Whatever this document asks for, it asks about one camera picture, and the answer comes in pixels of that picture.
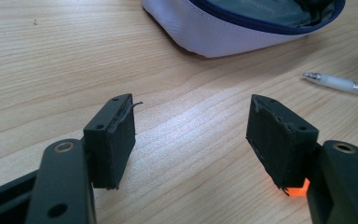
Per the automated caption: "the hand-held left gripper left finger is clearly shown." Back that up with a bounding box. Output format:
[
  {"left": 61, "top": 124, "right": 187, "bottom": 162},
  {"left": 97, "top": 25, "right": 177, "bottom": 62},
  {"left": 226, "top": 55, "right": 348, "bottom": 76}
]
[{"left": 82, "top": 92, "right": 137, "bottom": 191}]

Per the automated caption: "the silver white pen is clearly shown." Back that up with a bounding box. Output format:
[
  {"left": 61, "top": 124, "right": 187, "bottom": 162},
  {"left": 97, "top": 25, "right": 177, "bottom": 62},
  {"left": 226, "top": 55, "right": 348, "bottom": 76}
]
[{"left": 301, "top": 71, "right": 358, "bottom": 99}]

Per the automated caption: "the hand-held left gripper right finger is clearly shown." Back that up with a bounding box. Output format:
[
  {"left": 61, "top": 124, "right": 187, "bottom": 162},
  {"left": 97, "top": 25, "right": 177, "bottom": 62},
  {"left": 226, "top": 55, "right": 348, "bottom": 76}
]
[{"left": 245, "top": 93, "right": 321, "bottom": 190}]

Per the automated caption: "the white pencil case grey lining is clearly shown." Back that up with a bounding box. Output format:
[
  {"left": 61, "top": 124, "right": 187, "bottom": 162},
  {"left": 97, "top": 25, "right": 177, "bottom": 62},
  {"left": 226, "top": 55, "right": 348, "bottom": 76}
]
[{"left": 141, "top": 0, "right": 347, "bottom": 60}]

